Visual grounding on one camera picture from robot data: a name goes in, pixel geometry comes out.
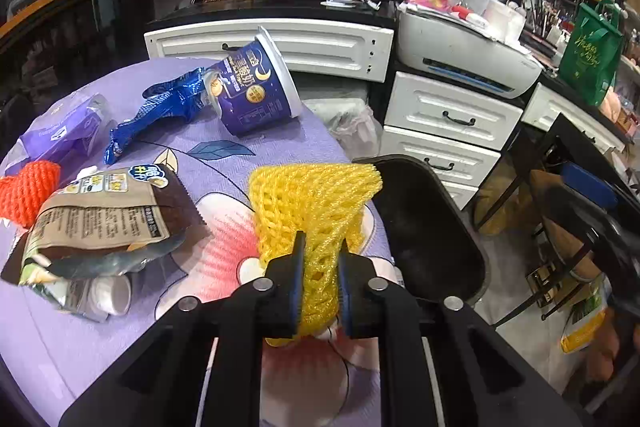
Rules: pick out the white panelled counter front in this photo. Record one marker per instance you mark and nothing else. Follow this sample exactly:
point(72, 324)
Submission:
point(310, 44)

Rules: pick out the bin with clear liner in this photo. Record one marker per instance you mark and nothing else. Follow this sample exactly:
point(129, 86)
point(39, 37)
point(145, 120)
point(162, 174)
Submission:
point(350, 122)

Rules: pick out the silver foil wrapper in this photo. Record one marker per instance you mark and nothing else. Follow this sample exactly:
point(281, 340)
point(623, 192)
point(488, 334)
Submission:
point(67, 294)

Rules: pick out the black metal frame chair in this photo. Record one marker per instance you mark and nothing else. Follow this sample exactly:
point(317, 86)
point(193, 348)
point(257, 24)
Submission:
point(585, 207)

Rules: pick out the white drawer cabinet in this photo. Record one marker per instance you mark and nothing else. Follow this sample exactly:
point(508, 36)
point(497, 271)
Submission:
point(445, 127)

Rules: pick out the dark blue yogurt cup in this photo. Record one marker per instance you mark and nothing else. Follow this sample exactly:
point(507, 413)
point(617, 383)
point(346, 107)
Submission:
point(255, 92)

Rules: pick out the brown snack bag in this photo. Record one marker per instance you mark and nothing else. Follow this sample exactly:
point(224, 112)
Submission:
point(105, 217)

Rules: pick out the yellow foam fruit net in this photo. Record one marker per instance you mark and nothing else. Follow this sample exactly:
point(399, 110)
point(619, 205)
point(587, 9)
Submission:
point(305, 202)

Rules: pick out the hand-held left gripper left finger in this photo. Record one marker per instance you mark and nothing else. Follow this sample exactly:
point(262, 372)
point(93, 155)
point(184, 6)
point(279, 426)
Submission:
point(298, 279)

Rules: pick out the white printer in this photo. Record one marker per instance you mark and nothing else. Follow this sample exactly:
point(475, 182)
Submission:
point(460, 52)

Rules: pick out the green tote bag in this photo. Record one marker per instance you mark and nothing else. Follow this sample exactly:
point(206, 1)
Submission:
point(590, 52)

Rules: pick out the yellow green packet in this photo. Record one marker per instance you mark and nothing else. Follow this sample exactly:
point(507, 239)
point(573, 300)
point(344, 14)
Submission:
point(587, 322)

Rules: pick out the black waste bin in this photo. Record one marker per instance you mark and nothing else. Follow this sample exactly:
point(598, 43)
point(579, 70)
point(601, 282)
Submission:
point(425, 227)

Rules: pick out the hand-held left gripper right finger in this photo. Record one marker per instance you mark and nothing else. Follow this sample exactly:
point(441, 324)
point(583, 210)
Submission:
point(342, 287)

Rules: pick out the blue foil wrapper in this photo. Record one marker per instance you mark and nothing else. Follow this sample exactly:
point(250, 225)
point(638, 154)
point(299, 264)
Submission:
point(165, 102)

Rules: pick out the purple tissue pack wrapper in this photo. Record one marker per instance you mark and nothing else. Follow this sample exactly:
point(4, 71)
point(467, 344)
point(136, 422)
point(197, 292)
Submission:
point(60, 132)

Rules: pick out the orange foam fruit net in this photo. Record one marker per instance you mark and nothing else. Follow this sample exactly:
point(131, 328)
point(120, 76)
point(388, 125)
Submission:
point(27, 194)

